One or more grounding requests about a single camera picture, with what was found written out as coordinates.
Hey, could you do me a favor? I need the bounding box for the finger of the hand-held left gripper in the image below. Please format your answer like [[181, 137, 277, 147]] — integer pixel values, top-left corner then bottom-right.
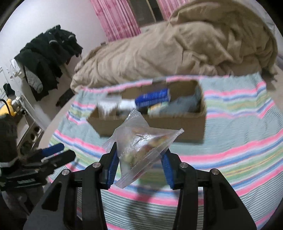
[[40, 150, 77, 169], [33, 143, 65, 158]]

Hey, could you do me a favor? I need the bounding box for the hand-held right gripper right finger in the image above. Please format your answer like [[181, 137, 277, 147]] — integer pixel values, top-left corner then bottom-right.
[[160, 148, 258, 230]]

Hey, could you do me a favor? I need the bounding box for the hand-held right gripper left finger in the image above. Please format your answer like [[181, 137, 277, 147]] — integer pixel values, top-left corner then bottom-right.
[[23, 142, 119, 230]]

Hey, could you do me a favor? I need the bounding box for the clear zip bag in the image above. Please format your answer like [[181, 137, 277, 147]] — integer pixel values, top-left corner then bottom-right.
[[103, 109, 184, 189]]

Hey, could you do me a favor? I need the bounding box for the cardboard box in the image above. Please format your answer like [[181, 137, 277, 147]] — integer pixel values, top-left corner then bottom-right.
[[87, 78, 207, 144]]

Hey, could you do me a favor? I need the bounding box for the white sock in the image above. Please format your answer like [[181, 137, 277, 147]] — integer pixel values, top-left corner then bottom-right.
[[119, 98, 136, 111]]

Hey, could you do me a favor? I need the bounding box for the grey knitted glove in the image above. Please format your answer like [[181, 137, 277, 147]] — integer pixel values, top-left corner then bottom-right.
[[170, 95, 195, 114], [187, 85, 202, 112]]

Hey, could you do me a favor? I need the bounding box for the blue carton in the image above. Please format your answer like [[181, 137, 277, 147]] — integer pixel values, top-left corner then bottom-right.
[[135, 88, 171, 109]]

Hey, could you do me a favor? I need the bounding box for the white shelf unit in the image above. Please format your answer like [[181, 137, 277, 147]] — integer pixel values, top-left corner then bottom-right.
[[0, 60, 45, 151]]

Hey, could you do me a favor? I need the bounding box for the round beige bed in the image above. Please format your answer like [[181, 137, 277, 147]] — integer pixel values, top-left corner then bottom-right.
[[39, 44, 283, 155]]

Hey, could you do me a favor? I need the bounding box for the dark stool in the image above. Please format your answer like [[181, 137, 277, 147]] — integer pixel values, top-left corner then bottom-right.
[[56, 90, 76, 108]]

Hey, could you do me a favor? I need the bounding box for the yellow plush toy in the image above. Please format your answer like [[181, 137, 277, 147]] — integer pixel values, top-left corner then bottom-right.
[[0, 98, 18, 116]]

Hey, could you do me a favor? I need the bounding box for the striped cloth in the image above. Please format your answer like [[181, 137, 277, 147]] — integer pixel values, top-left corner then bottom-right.
[[47, 73, 283, 230]]

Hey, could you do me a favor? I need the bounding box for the pile of black clothes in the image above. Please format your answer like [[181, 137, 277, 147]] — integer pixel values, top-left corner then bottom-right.
[[14, 25, 83, 102]]

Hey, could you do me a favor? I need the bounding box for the beige blanket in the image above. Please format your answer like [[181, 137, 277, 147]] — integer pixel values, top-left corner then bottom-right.
[[71, 0, 278, 92]]

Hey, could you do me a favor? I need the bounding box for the window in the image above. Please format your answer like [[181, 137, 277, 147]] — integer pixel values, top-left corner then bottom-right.
[[127, 0, 165, 28]]

